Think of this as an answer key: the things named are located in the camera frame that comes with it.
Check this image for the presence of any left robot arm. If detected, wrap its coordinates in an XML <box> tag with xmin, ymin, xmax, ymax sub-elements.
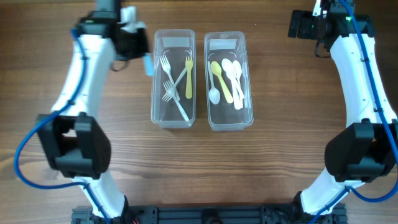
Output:
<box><xmin>37</xmin><ymin>1</ymin><xmax>154</xmax><ymax>222</ymax></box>

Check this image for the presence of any yellow-green plastic spoon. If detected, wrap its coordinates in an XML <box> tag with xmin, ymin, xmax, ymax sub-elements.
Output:
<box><xmin>211</xmin><ymin>61</ymin><xmax>233</xmax><ymax>104</ymax></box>

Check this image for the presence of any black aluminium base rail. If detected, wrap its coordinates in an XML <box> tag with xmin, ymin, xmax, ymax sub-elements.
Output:
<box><xmin>71</xmin><ymin>203</ymin><xmax>348</xmax><ymax>224</ymax></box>

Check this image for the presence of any white fork tines down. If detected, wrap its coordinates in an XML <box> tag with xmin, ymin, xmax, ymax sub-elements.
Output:
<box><xmin>162</xmin><ymin>68</ymin><xmax>187</xmax><ymax>102</ymax></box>

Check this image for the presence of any left clear plastic container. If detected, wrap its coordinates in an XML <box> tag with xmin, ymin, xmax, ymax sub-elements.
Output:
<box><xmin>151</xmin><ymin>29</ymin><xmax>196</xmax><ymax>129</ymax></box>

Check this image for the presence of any white spoon container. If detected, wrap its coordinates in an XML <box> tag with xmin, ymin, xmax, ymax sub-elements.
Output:
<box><xmin>233</xmin><ymin>60</ymin><xmax>244</xmax><ymax>108</ymax></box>

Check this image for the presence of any white spoon bowl down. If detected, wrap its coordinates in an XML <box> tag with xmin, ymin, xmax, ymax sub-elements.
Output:
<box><xmin>207</xmin><ymin>61</ymin><xmax>221</xmax><ymax>105</ymax></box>

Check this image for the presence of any small white plastic fork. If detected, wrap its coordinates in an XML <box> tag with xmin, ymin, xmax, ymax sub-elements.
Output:
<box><xmin>143</xmin><ymin>53</ymin><xmax>154</xmax><ymax>77</ymax></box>

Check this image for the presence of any large white plastic spoon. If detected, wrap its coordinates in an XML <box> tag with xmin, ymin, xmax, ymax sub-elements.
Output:
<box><xmin>221</xmin><ymin>58</ymin><xmax>244</xmax><ymax>110</ymax></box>

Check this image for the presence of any right clear plastic container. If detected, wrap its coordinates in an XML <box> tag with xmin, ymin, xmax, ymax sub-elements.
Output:
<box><xmin>205</xmin><ymin>31</ymin><xmax>254</xmax><ymax>131</ymax></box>

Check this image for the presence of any left blue cable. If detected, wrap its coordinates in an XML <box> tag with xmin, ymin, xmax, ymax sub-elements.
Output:
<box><xmin>12</xmin><ymin>27</ymin><xmax>111</xmax><ymax>224</ymax></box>

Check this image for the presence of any white spoon wide handle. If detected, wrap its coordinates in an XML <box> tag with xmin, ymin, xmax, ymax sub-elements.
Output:
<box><xmin>242</xmin><ymin>60</ymin><xmax>251</xmax><ymax>108</ymax></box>

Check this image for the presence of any white fork container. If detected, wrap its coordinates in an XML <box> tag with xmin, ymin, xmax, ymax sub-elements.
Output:
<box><xmin>162</xmin><ymin>80</ymin><xmax>189</xmax><ymax>121</ymax></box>

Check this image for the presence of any yellow plastic fork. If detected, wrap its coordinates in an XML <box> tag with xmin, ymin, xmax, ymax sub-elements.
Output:
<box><xmin>185</xmin><ymin>56</ymin><xmax>193</xmax><ymax>99</ymax></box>

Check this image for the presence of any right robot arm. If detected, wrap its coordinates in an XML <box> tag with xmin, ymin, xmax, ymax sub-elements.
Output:
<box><xmin>288</xmin><ymin>1</ymin><xmax>397</xmax><ymax>223</ymax></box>

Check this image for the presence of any clear plastic container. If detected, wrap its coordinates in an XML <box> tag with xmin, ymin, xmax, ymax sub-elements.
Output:
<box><xmin>205</xmin><ymin>31</ymin><xmax>254</xmax><ymax>131</ymax></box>
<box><xmin>151</xmin><ymin>29</ymin><xmax>196</xmax><ymax>129</ymax></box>

